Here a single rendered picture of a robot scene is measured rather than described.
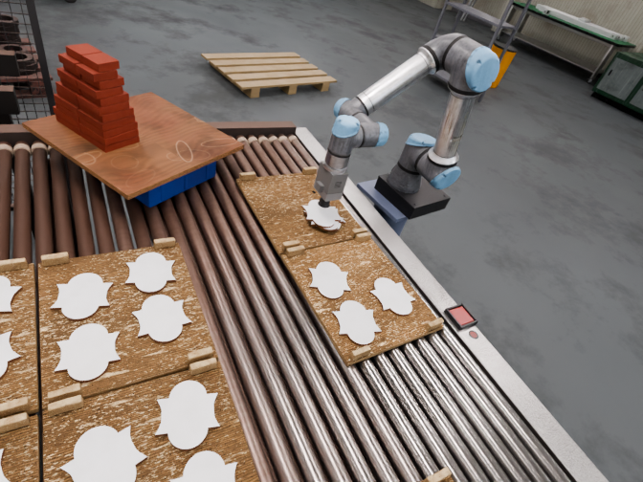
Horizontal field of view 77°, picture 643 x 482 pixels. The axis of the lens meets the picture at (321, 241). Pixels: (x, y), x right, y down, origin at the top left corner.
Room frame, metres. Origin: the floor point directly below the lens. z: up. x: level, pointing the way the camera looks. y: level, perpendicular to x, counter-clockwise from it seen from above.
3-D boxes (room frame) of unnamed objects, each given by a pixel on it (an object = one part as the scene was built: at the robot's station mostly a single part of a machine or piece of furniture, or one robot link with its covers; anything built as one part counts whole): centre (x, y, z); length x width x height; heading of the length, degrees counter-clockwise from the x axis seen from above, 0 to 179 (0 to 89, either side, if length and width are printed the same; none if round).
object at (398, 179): (1.58, -0.27, 0.99); 0.15 x 0.15 x 0.10
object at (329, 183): (1.14, 0.04, 1.11); 0.10 x 0.09 x 0.16; 130
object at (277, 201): (1.19, 0.11, 0.93); 0.41 x 0.35 x 0.02; 40
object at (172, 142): (1.18, 0.71, 1.03); 0.50 x 0.50 x 0.02; 68
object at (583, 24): (11.04, -3.90, 0.50); 2.76 x 1.03 x 1.00; 46
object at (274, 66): (4.78, 1.16, 0.06); 1.37 x 0.94 x 0.12; 138
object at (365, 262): (0.87, -0.16, 0.93); 0.41 x 0.35 x 0.02; 40
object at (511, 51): (7.43, -1.91, 0.31); 0.41 x 0.39 x 0.62; 46
